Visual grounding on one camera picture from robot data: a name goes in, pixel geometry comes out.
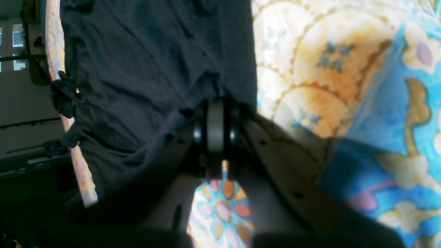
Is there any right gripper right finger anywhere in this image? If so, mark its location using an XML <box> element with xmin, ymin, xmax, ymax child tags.
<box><xmin>224</xmin><ymin>100</ymin><xmax>404</xmax><ymax>248</ymax></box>

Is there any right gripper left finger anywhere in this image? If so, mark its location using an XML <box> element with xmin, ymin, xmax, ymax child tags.
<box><xmin>38</xmin><ymin>102</ymin><xmax>209</xmax><ymax>248</ymax></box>

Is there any black t-shirt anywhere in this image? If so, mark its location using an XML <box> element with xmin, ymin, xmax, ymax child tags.
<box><xmin>51</xmin><ymin>0</ymin><xmax>258</xmax><ymax>199</ymax></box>

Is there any patterned colourful tablecloth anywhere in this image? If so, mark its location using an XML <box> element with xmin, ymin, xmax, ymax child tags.
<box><xmin>62</xmin><ymin>0</ymin><xmax>440</xmax><ymax>248</ymax></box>

